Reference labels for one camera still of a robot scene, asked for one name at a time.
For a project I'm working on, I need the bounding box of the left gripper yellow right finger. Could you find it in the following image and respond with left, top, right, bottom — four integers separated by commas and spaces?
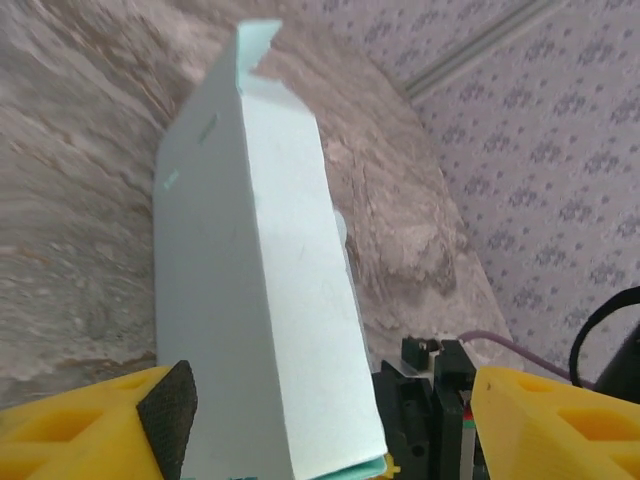
472, 366, 640, 480

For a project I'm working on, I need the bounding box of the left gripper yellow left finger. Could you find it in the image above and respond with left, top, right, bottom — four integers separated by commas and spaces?
0, 359, 199, 480

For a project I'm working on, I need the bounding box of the light blue paper box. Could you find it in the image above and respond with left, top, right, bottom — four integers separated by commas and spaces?
153, 19, 389, 480

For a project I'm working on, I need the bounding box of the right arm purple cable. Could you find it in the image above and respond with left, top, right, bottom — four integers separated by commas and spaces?
457, 330, 599, 390

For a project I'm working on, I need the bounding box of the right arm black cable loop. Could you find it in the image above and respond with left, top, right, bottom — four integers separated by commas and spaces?
569, 285, 640, 389

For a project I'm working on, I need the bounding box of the aluminium frame post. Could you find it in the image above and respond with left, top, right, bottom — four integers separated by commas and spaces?
403, 0, 569, 99

